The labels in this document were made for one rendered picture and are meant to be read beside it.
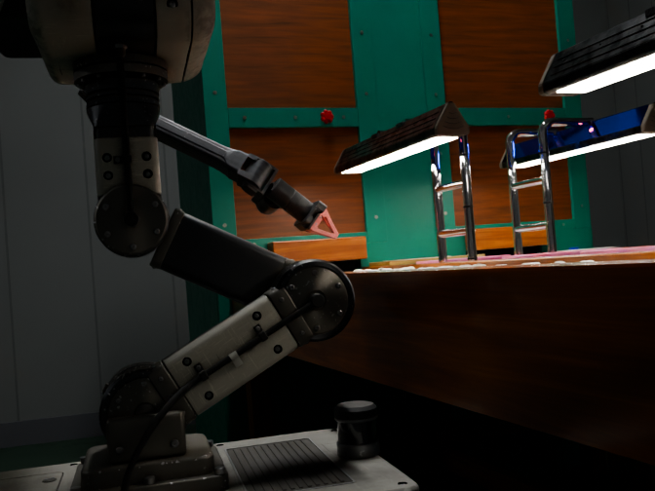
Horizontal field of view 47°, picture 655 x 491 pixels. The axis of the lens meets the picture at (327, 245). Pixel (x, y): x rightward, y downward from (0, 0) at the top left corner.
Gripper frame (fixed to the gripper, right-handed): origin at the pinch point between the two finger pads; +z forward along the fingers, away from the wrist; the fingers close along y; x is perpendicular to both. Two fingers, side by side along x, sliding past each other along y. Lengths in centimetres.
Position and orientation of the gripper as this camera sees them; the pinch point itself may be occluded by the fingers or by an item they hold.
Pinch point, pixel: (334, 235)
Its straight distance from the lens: 188.9
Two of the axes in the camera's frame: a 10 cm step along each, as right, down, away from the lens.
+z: 7.7, 5.9, 2.3
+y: -3.3, 0.7, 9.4
